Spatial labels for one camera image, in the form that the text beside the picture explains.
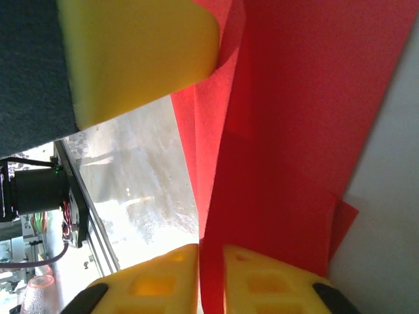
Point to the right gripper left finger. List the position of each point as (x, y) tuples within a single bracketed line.
[(157, 288)]

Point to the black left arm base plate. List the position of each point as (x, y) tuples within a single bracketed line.
[(78, 212)]

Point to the aluminium mounting rail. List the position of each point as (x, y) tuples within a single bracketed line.
[(101, 242)]

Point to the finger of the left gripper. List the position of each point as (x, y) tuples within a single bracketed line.
[(131, 49)]

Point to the pink translucent plastic cup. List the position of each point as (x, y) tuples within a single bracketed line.
[(39, 294)]

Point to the red paper sheet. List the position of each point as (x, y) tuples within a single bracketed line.
[(294, 98)]

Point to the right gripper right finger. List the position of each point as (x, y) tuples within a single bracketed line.
[(268, 288)]

